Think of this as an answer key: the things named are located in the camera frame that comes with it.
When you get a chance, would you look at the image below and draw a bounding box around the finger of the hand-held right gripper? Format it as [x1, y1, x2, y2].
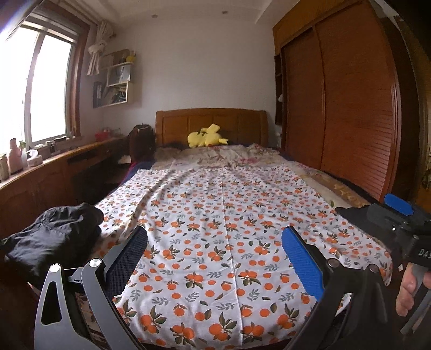
[367, 203, 398, 233]
[384, 193, 421, 219]

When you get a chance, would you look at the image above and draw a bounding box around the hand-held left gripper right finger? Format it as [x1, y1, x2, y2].
[280, 225, 399, 350]

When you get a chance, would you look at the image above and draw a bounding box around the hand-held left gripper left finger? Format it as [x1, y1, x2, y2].
[34, 225, 149, 350]

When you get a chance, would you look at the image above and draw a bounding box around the black jacket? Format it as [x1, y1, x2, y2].
[0, 203, 104, 281]

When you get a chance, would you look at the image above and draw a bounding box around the person's right hand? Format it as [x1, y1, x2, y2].
[395, 262, 421, 317]

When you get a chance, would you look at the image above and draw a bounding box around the bed with orange-print sheet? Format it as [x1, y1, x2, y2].
[91, 166, 393, 349]

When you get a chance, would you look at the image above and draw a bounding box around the wooden door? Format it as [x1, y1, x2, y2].
[397, 10, 431, 216]

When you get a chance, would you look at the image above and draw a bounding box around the dark backpack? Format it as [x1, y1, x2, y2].
[127, 124, 156, 163]

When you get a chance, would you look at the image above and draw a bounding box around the wooden slatted wardrobe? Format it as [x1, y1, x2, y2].
[273, 0, 421, 202]

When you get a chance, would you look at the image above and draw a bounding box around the long wooden desk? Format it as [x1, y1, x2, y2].
[0, 136, 130, 233]

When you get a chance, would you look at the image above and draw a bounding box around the floral quilt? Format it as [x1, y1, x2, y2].
[153, 143, 371, 207]

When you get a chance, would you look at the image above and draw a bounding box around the tissue box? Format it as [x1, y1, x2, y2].
[26, 150, 44, 168]

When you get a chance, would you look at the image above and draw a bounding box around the yellow plush toy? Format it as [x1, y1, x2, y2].
[187, 124, 230, 148]

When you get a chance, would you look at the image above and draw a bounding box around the pink bottle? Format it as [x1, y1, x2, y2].
[7, 137, 23, 175]

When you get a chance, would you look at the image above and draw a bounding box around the wooden bed headboard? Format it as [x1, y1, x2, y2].
[155, 108, 269, 147]

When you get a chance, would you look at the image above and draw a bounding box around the wood framed window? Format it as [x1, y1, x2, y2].
[0, 13, 90, 146]

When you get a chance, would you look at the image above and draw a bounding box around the tied white curtain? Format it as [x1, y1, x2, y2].
[87, 20, 113, 76]

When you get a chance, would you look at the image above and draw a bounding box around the white wall shelf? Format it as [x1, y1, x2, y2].
[93, 49, 136, 109]

